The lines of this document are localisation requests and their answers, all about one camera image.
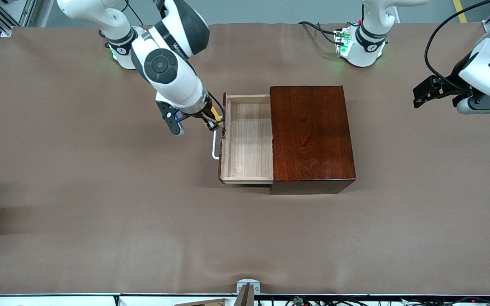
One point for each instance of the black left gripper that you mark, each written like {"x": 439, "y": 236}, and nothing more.
{"x": 450, "y": 84}

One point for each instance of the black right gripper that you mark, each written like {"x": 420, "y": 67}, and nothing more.
{"x": 206, "y": 114}

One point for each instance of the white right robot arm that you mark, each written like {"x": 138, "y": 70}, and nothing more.
{"x": 164, "y": 68}

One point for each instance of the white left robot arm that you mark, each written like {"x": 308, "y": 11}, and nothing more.
{"x": 487, "y": 68}

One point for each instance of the dark wooden drawer cabinet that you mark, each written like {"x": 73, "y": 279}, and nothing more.
{"x": 313, "y": 136}

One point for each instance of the table cover sheet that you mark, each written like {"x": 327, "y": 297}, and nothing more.
{"x": 185, "y": 233}

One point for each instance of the grey metal camera bracket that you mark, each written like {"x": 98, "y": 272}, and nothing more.
{"x": 248, "y": 287}

